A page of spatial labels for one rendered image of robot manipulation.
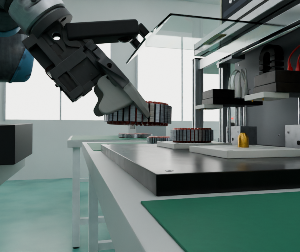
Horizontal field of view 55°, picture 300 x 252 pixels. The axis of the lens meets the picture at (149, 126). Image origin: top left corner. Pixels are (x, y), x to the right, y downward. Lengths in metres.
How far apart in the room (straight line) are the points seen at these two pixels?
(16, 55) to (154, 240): 0.64
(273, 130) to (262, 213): 0.66
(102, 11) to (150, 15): 0.88
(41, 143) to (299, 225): 5.08
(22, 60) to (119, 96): 0.39
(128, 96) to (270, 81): 0.28
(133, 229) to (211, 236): 0.05
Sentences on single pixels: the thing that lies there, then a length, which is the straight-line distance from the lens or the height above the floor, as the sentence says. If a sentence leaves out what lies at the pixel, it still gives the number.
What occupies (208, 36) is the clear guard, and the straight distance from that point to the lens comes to 0.81.
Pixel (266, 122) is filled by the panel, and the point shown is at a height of 0.84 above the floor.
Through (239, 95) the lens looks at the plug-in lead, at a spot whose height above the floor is 0.91.
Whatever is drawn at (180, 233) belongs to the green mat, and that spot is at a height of 0.75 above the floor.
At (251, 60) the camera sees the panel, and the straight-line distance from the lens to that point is 1.01.
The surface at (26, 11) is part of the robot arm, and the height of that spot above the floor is 0.98.
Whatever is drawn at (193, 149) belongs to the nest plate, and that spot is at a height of 0.78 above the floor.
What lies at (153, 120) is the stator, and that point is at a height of 0.83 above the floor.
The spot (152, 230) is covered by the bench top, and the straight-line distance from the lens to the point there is 0.20.
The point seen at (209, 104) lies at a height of 0.88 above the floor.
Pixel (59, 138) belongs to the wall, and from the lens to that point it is 5.20.
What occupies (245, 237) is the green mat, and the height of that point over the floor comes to 0.75.
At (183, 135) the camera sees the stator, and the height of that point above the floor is 0.80.
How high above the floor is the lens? 0.81
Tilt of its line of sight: 1 degrees up
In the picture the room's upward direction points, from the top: straight up
